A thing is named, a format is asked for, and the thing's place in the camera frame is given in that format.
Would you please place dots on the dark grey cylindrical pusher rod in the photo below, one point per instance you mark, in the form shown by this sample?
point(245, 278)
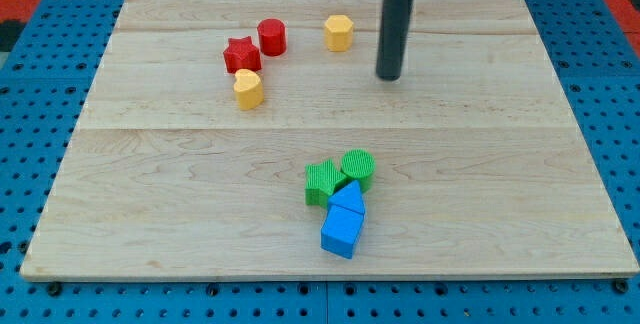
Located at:
point(393, 34)

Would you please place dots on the blue triangle block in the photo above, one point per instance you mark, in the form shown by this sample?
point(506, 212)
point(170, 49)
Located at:
point(348, 197)

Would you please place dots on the blue cube block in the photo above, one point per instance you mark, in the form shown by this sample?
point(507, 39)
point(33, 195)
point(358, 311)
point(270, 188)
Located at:
point(341, 231)

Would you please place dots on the light wooden board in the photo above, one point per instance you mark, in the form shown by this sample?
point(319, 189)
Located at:
point(481, 169)

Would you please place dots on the yellow hexagon block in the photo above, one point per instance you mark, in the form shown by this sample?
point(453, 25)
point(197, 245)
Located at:
point(338, 33)

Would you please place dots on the green cylinder block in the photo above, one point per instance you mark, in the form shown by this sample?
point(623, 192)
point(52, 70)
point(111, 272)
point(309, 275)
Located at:
point(359, 164)

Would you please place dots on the red star block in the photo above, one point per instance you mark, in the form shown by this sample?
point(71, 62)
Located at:
point(241, 53)

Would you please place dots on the green star block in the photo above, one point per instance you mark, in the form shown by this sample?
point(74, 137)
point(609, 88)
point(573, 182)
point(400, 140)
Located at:
point(322, 181)

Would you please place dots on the yellow heart block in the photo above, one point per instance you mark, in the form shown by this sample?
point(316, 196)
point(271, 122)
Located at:
point(248, 89)

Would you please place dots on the red cylinder block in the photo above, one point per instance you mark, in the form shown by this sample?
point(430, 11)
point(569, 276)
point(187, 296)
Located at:
point(272, 37)

